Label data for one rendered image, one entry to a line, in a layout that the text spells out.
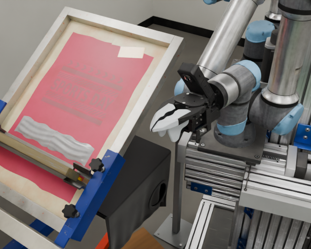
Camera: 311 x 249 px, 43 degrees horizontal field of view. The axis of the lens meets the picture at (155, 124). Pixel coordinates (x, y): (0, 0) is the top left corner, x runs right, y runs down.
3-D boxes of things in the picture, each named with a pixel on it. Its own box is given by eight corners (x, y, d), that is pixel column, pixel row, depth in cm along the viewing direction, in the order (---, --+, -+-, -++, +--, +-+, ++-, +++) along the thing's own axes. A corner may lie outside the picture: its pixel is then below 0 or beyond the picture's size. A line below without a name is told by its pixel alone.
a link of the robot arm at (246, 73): (260, 92, 102) (266, 62, 97) (236, 109, 95) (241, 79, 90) (235, 81, 106) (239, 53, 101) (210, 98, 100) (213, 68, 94)
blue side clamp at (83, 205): (114, 154, 135) (106, 147, 129) (126, 160, 133) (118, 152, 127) (68, 234, 127) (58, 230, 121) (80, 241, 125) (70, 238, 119)
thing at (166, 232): (170, 213, 276) (174, 99, 218) (198, 227, 266) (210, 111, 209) (153, 235, 261) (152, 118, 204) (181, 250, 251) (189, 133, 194)
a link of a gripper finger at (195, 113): (184, 127, 79) (210, 109, 84) (183, 121, 78) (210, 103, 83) (167, 121, 82) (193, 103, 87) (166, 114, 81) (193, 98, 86)
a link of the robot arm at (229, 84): (239, 77, 90) (210, 69, 95) (227, 84, 88) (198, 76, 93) (238, 105, 94) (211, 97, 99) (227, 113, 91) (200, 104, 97)
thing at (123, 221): (155, 198, 209) (155, 146, 187) (169, 204, 205) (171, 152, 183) (99, 261, 178) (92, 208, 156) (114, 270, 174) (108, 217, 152)
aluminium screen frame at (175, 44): (69, 12, 170) (65, 6, 167) (186, 43, 144) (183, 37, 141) (-38, 170, 150) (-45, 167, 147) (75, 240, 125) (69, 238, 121)
